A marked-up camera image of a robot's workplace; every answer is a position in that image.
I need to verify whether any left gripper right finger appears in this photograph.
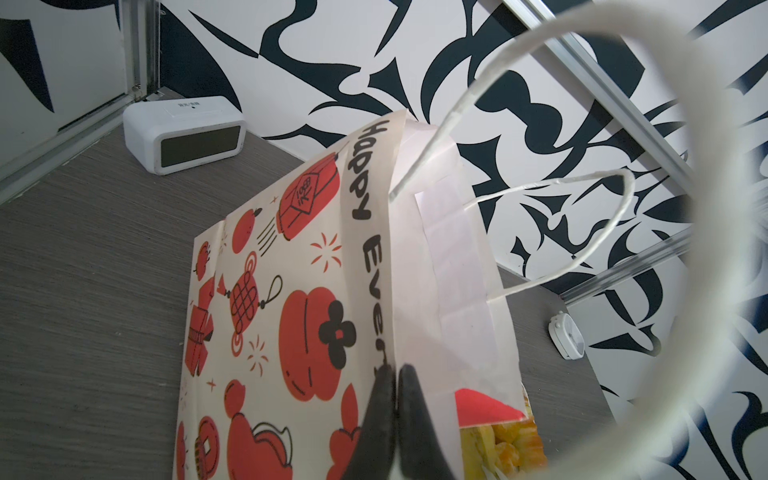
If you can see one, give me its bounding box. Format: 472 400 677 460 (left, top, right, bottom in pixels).
397 364 453 480

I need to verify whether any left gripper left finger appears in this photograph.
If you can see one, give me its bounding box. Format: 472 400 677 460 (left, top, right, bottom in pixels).
342 364 396 480

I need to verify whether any fake green-brown bun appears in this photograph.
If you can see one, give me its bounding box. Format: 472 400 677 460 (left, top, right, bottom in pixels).
460 418 548 479

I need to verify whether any red white paper bag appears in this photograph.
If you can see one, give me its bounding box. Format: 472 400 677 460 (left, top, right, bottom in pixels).
172 0 757 480

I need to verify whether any white round timer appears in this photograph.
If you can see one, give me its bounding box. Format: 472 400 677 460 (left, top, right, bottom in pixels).
548 311 585 361

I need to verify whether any white digital clock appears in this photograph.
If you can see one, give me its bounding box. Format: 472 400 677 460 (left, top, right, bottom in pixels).
122 96 246 176

